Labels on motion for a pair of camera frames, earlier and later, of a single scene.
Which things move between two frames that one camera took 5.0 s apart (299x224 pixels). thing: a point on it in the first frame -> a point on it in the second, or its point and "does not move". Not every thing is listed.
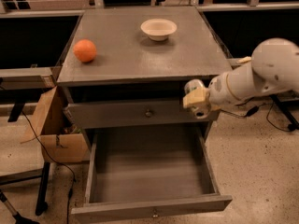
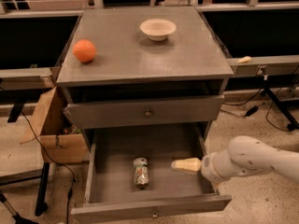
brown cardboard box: (60, 141) does not move
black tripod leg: (19, 218) does not move
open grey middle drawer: (137, 172) does not move
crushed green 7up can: (202, 110) -> (141, 172)
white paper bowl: (158, 29) does not move
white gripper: (219, 92) -> (207, 167)
